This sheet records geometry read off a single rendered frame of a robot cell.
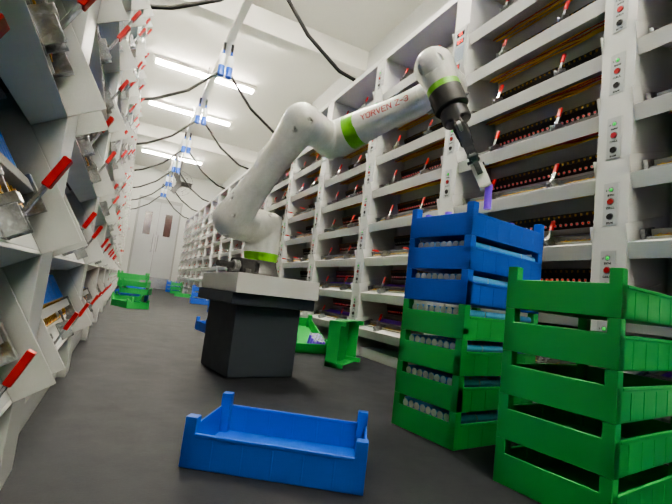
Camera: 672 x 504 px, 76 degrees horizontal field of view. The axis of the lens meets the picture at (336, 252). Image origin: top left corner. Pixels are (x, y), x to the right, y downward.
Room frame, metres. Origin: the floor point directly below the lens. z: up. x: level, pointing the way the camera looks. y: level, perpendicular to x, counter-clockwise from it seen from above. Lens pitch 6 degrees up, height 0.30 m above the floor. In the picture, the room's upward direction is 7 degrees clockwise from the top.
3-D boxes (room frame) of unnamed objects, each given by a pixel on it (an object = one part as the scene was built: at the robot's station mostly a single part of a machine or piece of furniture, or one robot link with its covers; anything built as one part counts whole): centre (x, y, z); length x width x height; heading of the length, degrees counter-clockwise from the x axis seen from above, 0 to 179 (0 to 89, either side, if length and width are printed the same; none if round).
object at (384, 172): (2.47, -0.23, 0.88); 0.20 x 0.09 x 1.76; 116
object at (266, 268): (1.55, 0.32, 0.37); 0.26 x 0.15 x 0.06; 137
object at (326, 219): (3.10, 0.08, 0.88); 0.20 x 0.09 x 1.76; 116
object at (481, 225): (1.13, -0.37, 0.52); 0.30 x 0.20 x 0.08; 124
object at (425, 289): (1.13, -0.37, 0.36); 0.30 x 0.20 x 0.08; 124
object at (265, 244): (1.59, 0.29, 0.49); 0.16 x 0.13 x 0.19; 147
